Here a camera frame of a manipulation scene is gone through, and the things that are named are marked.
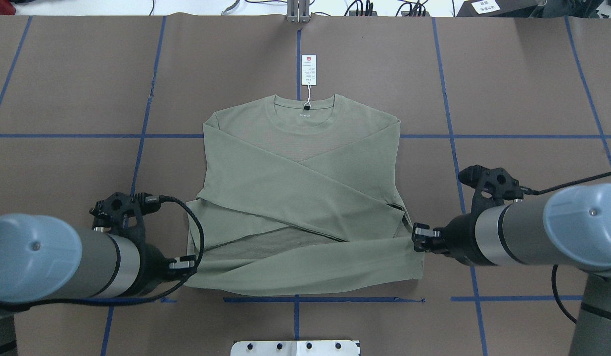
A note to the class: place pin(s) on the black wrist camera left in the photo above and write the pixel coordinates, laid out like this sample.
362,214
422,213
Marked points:
123,214

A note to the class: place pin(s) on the red cylindrical bottle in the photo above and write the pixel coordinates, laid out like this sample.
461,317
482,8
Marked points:
7,8

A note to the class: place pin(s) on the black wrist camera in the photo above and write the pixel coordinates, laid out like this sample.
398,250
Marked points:
123,214
492,187

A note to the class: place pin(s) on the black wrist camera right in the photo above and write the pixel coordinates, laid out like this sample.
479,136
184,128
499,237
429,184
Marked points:
492,187

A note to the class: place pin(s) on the white camera mast with base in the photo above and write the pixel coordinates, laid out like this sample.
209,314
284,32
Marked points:
297,348

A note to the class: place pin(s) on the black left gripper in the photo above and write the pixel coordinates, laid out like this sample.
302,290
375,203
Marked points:
153,265

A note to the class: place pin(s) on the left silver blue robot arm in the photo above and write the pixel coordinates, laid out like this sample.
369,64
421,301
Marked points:
44,260

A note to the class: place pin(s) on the white paper price tag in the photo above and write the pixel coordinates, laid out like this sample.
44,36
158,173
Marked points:
308,71

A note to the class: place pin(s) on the aluminium frame post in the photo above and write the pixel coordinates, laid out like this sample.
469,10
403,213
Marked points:
298,11

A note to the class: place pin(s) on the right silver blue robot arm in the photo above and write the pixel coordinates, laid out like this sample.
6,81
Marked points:
571,227

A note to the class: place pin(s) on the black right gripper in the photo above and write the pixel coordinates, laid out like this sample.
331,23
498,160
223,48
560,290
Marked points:
459,238

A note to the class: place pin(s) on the olive green long-sleeve shirt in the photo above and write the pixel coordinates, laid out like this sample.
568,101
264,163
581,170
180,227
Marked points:
301,198

